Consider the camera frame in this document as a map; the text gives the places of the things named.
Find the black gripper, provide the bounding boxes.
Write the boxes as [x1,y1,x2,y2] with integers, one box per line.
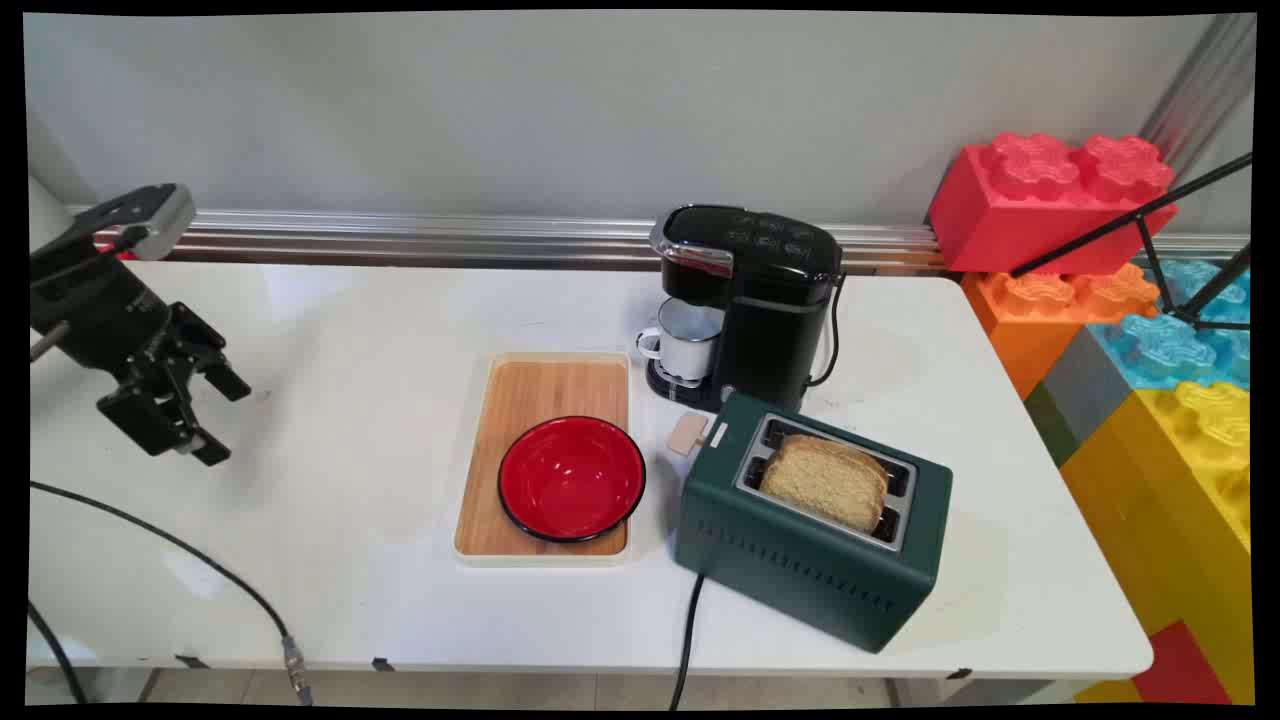
[29,240,253,468]

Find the wooden tray with white rim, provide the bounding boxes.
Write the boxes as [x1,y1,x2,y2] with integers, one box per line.
[453,351,633,569]

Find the red bowl with black rim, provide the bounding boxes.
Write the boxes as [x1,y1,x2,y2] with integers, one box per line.
[497,415,648,545]

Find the beige toaster lever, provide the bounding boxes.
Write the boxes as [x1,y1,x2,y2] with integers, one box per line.
[666,412,710,459]

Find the white enamel mug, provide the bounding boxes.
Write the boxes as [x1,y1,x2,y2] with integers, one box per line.
[637,298,726,384]

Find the black coffee machine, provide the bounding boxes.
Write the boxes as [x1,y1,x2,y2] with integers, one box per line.
[645,204,847,414]

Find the green toaster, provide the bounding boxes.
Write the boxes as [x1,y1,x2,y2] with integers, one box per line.
[675,392,954,655]

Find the toast bread slice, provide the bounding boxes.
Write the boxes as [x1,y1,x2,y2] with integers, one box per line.
[785,433,892,483]
[759,438,889,535]

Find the big orange toy brick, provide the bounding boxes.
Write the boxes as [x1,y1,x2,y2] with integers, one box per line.
[961,262,1162,402]

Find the big green toy brick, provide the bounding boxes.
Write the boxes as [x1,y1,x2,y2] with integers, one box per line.
[1022,381,1082,470]

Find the big red toy brick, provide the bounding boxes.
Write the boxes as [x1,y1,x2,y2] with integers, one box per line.
[927,131,1180,277]

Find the big light blue toy brick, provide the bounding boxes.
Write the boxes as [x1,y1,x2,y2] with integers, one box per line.
[1089,257,1252,392]

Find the black tripod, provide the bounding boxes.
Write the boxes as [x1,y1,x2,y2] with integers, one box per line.
[1009,151,1254,332]

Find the big yellow toy brick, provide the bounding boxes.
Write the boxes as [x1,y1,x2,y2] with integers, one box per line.
[1059,381,1254,705]

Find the small red toy brick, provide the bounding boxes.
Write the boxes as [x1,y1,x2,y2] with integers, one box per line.
[1131,619,1233,705]

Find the aluminium upright profile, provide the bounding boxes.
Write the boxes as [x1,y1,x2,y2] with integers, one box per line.
[1139,14,1257,183]

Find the black cable with metal plug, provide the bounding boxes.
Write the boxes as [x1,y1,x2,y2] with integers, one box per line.
[30,481,314,707]

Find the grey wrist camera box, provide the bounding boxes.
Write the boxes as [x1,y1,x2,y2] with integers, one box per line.
[74,183,197,263]

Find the thin black cable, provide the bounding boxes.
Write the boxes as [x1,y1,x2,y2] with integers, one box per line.
[28,603,89,705]

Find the aluminium wall rail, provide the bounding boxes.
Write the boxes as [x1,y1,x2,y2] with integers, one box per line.
[64,207,1252,274]

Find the black toaster power cable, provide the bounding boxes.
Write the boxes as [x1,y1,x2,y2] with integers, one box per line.
[667,572,707,709]

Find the black coffee machine cable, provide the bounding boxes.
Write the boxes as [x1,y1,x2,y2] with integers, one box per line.
[806,271,850,390]

